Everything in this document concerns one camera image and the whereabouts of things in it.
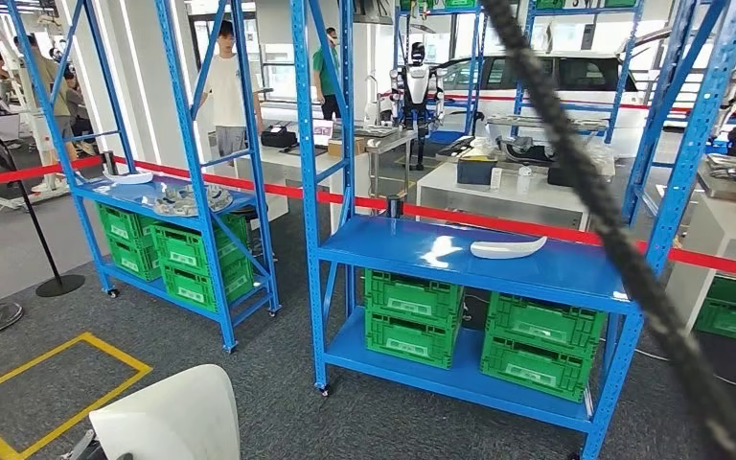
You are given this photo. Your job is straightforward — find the white curved plastic part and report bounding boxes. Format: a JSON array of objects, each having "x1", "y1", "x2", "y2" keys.
[
  {"x1": 87, "y1": 363, "x2": 242, "y2": 460},
  {"x1": 102, "y1": 169, "x2": 155, "y2": 186},
  {"x1": 469, "y1": 235, "x2": 549, "y2": 261}
]

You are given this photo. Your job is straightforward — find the blue metal shelf rack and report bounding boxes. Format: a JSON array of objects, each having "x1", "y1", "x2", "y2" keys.
[
  {"x1": 392, "y1": 0, "x2": 491, "y2": 138},
  {"x1": 288, "y1": 0, "x2": 736, "y2": 460},
  {"x1": 512, "y1": 0, "x2": 647, "y2": 146},
  {"x1": 4, "y1": 0, "x2": 282, "y2": 355}
]

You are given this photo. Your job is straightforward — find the cardboard box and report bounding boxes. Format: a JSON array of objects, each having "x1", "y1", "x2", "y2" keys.
[{"x1": 327, "y1": 135, "x2": 370, "y2": 159}]

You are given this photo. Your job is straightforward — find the steel table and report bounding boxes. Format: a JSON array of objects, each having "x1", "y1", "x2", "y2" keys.
[
  {"x1": 697, "y1": 151, "x2": 736, "y2": 203},
  {"x1": 363, "y1": 125, "x2": 419, "y2": 199}
]

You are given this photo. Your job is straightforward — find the white table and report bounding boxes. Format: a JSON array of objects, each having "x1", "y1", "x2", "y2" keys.
[
  {"x1": 414, "y1": 161, "x2": 592, "y2": 234},
  {"x1": 234, "y1": 140, "x2": 373, "y2": 235},
  {"x1": 664, "y1": 187, "x2": 736, "y2": 339}
]

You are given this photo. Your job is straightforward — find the pink display screen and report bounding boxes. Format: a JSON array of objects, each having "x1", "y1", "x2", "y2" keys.
[{"x1": 311, "y1": 118, "x2": 336, "y2": 150}]

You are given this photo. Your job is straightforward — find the black moulded tray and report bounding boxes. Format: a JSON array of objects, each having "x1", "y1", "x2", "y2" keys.
[{"x1": 434, "y1": 136, "x2": 477, "y2": 160}]

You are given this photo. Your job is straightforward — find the blue and yellow tool case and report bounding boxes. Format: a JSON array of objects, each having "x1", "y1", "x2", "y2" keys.
[{"x1": 455, "y1": 156, "x2": 498, "y2": 187}]

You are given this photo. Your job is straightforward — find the black bag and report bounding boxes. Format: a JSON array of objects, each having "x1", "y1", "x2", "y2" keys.
[{"x1": 260, "y1": 124, "x2": 299, "y2": 151}]

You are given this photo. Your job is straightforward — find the red barrier belt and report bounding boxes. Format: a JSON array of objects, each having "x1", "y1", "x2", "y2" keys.
[
  {"x1": 377, "y1": 90, "x2": 693, "y2": 116},
  {"x1": 0, "y1": 154, "x2": 105, "y2": 193},
  {"x1": 401, "y1": 201, "x2": 736, "y2": 285},
  {"x1": 113, "y1": 156, "x2": 388, "y2": 208}
]

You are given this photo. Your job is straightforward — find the plastic-wrapped black parts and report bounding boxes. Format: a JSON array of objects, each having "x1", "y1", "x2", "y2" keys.
[{"x1": 466, "y1": 134, "x2": 617, "y2": 179}]

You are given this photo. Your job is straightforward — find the grey moulded parts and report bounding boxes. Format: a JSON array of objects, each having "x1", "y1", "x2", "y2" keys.
[{"x1": 150, "y1": 183, "x2": 235, "y2": 219}]

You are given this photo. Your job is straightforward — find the black carry case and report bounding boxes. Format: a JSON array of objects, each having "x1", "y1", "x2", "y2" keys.
[{"x1": 546, "y1": 165, "x2": 578, "y2": 189}]

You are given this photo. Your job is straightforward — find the grey tray of parts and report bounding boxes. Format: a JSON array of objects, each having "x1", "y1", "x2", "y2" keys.
[{"x1": 487, "y1": 112, "x2": 611, "y2": 132}]

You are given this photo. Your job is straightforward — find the white car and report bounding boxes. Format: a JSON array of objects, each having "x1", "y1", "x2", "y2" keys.
[{"x1": 434, "y1": 28, "x2": 668, "y2": 160}]

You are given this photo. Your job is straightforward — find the black stanchion with round base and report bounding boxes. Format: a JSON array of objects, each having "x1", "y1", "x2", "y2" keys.
[{"x1": 0, "y1": 128, "x2": 87, "y2": 299}]

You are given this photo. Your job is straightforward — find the black braided cable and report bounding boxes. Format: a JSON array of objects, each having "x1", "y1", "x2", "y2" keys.
[{"x1": 478, "y1": 0, "x2": 736, "y2": 460}]

